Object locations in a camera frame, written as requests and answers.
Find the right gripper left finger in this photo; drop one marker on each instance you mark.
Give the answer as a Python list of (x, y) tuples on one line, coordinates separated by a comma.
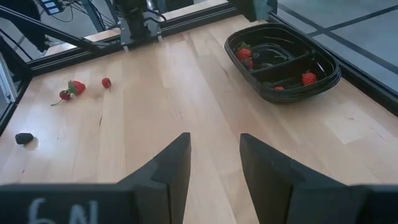
[(168, 186)]

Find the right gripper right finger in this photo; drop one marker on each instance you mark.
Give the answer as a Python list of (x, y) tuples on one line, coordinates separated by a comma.
[(273, 193)]

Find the red raspberry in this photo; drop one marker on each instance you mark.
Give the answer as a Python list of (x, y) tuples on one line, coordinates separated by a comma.
[(279, 88)]

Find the red strawberry green leaves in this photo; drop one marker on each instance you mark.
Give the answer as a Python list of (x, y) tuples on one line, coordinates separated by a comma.
[(244, 53), (309, 78), (77, 87)]

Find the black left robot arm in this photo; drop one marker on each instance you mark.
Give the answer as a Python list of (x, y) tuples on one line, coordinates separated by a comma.
[(136, 18)]

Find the black plastic tupperware container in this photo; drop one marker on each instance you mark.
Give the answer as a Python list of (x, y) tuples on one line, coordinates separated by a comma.
[(273, 96)]

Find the blackberry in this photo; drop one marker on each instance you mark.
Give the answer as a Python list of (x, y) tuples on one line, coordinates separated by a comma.
[(24, 138)]

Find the silver bracket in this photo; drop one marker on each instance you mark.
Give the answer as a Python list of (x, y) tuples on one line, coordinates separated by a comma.
[(6, 81)]

